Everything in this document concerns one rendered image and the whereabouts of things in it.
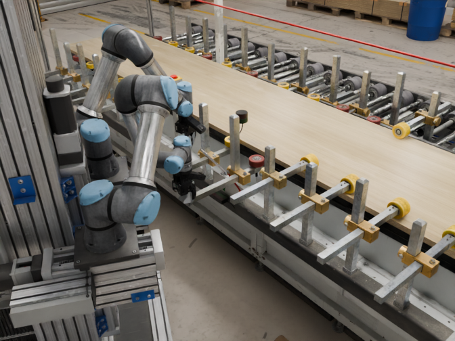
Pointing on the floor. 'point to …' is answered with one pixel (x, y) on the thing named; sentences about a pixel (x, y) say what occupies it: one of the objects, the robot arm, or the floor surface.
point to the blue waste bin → (426, 19)
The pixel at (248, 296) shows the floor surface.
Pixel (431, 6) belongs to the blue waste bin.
